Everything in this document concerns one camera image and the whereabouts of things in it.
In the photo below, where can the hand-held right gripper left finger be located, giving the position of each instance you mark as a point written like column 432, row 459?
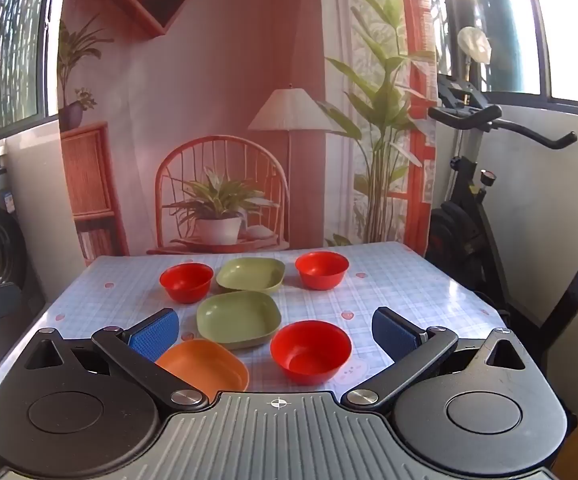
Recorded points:
column 153, row 334

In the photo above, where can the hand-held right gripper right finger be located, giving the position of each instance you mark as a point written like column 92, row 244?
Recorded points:
column 395, row 332

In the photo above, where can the red plastic bowl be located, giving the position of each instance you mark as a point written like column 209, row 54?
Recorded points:
column 311, row 357
column 186, row 285
column 321, row 272

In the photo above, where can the orange square plate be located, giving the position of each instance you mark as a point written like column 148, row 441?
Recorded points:
column 206, row 367

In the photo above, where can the green square plate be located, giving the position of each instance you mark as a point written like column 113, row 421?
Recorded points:
column 236, row 317
column 249, row 274

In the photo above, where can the plaid tablecloth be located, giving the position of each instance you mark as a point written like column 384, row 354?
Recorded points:
column 419, row 290

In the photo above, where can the black exercise bike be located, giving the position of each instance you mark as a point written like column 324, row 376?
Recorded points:
column 461, row 200

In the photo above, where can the printed room backdrop cloth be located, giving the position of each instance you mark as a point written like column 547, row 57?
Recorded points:
column 219, row 85

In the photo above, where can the window with metal grille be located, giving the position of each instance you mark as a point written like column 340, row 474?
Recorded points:
column 14, row 35

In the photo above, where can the white cloth cap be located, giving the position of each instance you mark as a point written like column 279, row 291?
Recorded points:
column 474, row 45

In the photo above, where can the bright glass window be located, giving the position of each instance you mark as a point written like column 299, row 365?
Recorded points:
column 569, row 35

